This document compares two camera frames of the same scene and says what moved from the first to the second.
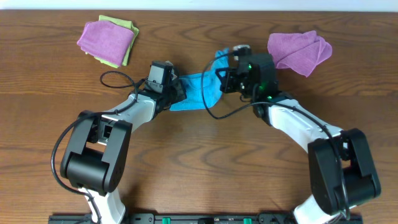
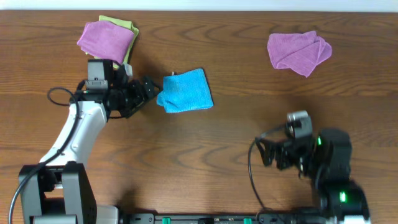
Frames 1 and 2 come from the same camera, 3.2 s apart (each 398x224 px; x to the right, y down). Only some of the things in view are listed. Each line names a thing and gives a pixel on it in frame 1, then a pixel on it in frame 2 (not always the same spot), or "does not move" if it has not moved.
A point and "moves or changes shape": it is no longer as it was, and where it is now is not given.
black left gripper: (178, 90) to (137, 94)
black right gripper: (231, 82) to (278, 153)
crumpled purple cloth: (303, 52) does not move
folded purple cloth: (106, 40) does not move
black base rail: (349, 219) does not move
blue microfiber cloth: (203, 89) moves or changes shape
